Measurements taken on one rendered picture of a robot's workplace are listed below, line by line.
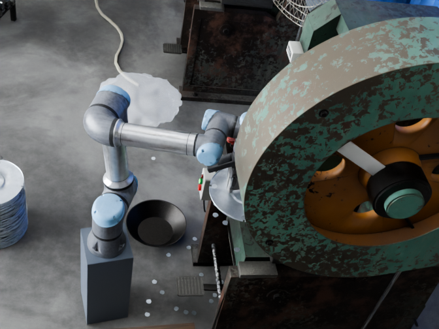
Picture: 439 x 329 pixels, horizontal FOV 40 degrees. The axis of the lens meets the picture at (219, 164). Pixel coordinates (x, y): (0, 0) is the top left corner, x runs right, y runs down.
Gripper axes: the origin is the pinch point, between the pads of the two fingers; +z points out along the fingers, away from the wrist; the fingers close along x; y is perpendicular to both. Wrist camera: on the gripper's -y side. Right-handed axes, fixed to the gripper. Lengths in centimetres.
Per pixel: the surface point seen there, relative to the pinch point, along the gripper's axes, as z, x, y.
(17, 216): 62, 37, -83
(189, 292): 63, -4, -7
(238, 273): 17.6, -24.7, 3.7
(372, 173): -57, -45, 23
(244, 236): 15.1, -10.0, 7.8
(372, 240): -25, -42, 36
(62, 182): 80, 75, -66
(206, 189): 22.7, 20.3, -2.8
